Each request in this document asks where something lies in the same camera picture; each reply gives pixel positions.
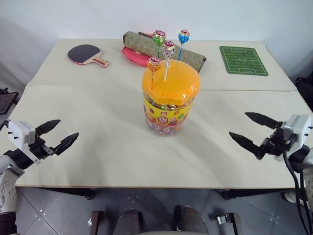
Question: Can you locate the red flat paddle case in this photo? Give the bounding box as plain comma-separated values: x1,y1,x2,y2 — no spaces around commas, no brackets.
121,47,150,68

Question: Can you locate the orange wrapped lollipop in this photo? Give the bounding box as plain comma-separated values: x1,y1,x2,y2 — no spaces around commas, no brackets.
147,56,162,90

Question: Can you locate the orange perforated jar lid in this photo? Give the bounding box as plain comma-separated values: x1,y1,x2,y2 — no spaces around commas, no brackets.
141,59,201,107

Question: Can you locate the clear plastic candy jar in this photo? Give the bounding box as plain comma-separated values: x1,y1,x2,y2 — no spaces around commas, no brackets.
143,96,192,138

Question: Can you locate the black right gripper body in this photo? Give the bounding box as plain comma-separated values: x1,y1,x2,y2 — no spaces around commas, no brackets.
260,121,298,162

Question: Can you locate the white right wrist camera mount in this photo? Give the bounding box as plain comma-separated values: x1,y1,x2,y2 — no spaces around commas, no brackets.
280,114,313,158

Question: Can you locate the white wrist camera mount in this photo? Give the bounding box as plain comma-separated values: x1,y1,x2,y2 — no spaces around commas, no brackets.
280,114,313,158
7,120,41,165

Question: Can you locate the blue wrapped lollipop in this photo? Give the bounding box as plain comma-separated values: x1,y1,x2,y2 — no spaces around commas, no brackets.
177,29,191,61

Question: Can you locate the dark rounded shape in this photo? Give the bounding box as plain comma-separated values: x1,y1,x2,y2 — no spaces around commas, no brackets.
174,205,210,235
115,208,144,235

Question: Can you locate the pink white wrapped lollipop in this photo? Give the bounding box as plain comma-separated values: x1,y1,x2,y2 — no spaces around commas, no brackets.
161,40,176,82

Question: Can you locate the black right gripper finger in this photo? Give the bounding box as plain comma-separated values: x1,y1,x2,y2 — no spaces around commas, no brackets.
228,131,268,161
245,112,284,131

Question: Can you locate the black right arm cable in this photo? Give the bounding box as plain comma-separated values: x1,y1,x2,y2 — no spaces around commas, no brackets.
283,148,313,235

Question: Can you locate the black object beside table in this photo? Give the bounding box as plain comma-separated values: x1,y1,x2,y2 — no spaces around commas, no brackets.
0,87,20,116

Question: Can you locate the black table frame bar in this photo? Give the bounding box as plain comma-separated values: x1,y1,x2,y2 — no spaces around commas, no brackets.
221,188,295,201

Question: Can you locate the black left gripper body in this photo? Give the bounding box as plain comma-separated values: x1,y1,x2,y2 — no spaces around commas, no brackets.
28,134,56,160

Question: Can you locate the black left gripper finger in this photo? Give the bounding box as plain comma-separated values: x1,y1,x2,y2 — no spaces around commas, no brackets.
52,132,80,156
36,119,61,138

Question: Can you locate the brown wooden frame post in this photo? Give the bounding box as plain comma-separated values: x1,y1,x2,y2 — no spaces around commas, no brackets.
226,212,243,235
90,210,106,235

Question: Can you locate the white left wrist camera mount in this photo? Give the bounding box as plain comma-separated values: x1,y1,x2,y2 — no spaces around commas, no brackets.
7,120,41,165

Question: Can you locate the black bag beside table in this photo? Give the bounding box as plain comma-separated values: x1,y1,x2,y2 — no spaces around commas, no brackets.
295,76,313,111

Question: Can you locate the rolled green patterned mat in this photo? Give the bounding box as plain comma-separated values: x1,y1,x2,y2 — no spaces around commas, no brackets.
122,31,207,73

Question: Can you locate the green soccer field mat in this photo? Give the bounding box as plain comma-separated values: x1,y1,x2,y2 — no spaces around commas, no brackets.
219,46,269,77

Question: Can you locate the black table tennis paddle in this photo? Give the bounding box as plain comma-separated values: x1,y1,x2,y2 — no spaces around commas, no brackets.
67,44,110,69

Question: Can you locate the green wrapped lollipop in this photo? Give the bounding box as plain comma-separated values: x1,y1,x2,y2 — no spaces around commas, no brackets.
152,29,167,60

